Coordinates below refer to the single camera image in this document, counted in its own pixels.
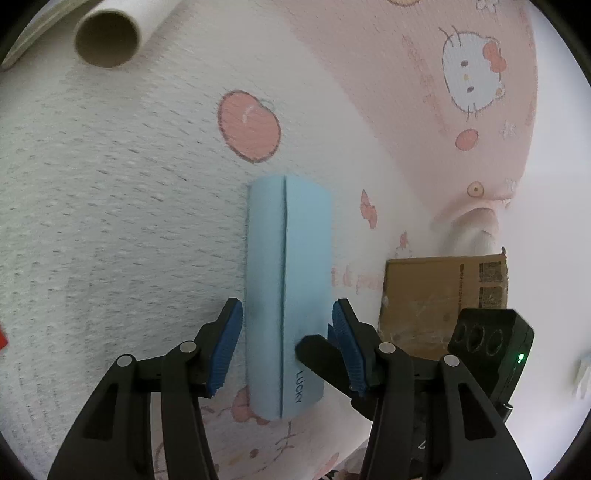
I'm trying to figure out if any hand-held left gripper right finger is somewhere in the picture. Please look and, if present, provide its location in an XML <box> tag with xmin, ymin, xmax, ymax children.
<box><xmin>332</xmin><ymin>298</ymin><xmax>532</xmax><ymax>480</ymax></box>

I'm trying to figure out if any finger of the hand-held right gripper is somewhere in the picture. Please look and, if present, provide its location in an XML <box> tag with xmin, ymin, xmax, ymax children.
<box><xmin>295</xmin><ymin>335</ymin><xmax>376</xmax><ymax>422</ymax></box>

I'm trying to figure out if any white book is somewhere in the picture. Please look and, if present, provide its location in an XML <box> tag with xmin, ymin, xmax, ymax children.
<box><xmin>0</xmin><ymin>0</ymin><xmax>93</xmax><ymax>71</ymax></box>

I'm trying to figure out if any light blue case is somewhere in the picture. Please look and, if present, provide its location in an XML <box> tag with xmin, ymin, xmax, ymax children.
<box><xmin>245</xmin><ymin>174</ymin><xmax>334</xmax><ymax>422</ymax></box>

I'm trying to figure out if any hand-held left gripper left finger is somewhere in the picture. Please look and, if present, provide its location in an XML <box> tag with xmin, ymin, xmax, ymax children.
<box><xmin>47</xmin><ymin>298</ymin><xmax>244</xmax><ymax>480</ymax></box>

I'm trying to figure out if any white printed bed sheet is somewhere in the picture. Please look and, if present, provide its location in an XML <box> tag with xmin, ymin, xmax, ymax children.
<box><xmin>0</xmin><ymin>0</ymin><xmax>504</xmax><ymax>480</ymax></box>

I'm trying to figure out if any white paper tube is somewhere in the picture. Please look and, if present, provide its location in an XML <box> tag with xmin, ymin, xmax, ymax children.
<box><xmin>75</xmin><ymin>0</ymin><xmax>166</xmax><ymax>69</ymax></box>

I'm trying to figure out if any brown cardboard box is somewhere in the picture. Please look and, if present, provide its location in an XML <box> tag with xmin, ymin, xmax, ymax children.
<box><xmin>378</xmin><ymin>248</ymin><xmax>509</xmax><ymax>361</ymax></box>

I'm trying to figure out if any pink cat print blanket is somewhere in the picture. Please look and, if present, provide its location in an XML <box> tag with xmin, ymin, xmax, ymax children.
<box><xmin>222</xmin><ymin>0</ymin><xmax>542</xmax><ymax>224</ymax></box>

